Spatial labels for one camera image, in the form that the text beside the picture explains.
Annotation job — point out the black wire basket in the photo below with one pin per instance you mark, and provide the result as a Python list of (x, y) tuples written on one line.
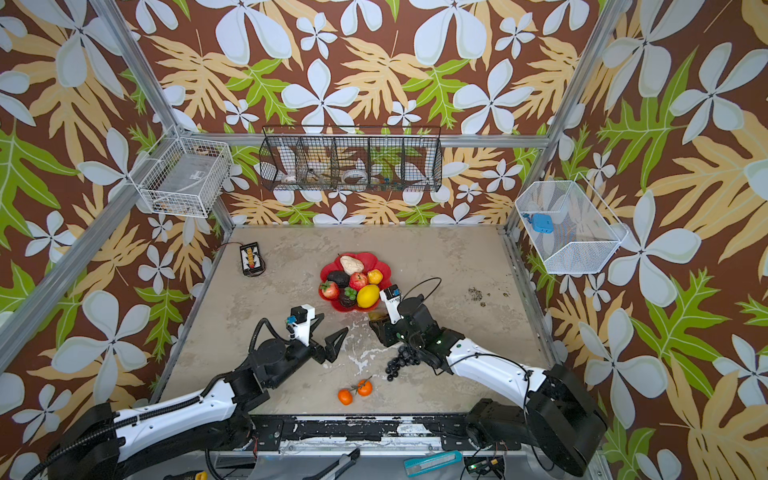
[(355, 158)]

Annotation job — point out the red flower-shaped fruit bowl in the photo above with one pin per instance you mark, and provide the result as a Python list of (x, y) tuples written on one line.
[(370, 261)]

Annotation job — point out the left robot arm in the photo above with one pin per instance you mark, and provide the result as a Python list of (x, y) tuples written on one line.
[(108, 444)]

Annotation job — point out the brown fake fig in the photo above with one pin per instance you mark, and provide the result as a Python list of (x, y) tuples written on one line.
[(378, 315)]

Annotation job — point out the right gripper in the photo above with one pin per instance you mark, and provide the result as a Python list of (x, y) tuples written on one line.
[(391, 327)]

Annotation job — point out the cream fake garlic bulb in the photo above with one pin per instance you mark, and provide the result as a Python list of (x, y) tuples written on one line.
[(351, 265)]

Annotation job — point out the white mesh basket right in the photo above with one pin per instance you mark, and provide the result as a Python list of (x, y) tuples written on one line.
[(587, 232)]

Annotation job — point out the red fake pomegranate piece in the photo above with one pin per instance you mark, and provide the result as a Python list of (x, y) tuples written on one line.
[(358, 281)]

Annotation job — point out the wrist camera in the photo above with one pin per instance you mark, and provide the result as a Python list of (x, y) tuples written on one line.
[(299, 323), (391, 298)]

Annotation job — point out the aluminium corner frame post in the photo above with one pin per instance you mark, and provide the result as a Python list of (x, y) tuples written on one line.
[(150, 86)]

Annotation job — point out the orange mandarin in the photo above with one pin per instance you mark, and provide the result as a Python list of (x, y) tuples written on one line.
[(345, 397), (364, 388)]

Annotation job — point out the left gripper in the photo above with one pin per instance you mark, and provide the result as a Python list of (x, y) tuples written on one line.
[(328, 352)]

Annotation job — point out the teal box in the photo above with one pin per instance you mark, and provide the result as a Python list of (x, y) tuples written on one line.
[(422, 465)]

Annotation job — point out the small orange-yellow fruit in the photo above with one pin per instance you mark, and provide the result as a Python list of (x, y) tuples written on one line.
[(374, 276)]

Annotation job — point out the orange mandarin left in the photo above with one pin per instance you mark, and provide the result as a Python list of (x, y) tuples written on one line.
[(345, 397)]

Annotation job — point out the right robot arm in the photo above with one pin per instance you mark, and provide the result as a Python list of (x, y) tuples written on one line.
[(549, 410)]

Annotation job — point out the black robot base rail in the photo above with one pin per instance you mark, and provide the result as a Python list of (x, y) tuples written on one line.
[(433, 432)]

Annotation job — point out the dark purple passion fruit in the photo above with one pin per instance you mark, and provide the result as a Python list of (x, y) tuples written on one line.
[(348, 297)]

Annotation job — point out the white wire basket left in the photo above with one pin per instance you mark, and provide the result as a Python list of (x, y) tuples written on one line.
[(182, 174)]

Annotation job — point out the black fake grape bunch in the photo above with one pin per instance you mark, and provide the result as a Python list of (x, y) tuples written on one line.
[(399, 363)]

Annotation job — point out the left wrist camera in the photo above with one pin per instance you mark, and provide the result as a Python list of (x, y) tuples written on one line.
[(299, 323)]

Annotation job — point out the dark fake avocado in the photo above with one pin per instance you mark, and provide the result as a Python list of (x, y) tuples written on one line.
[(339, 277)]

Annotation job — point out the yellow fake lemon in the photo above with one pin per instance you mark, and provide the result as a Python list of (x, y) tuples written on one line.
[(368, 296)]

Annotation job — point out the orange mandarin right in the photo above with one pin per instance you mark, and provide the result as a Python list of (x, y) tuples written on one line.
[(364, 388)]

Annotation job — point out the red fake strawberry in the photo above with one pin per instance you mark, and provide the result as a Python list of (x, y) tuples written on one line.
[(329, 290)]

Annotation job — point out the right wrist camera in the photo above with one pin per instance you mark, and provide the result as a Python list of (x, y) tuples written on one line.
[(391, 298)]

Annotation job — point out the blue object in basket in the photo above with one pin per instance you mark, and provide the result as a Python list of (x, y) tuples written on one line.
[(541, 223)]

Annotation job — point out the black charger board with connectors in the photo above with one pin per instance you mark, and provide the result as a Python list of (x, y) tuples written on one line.
[(253, 264)]

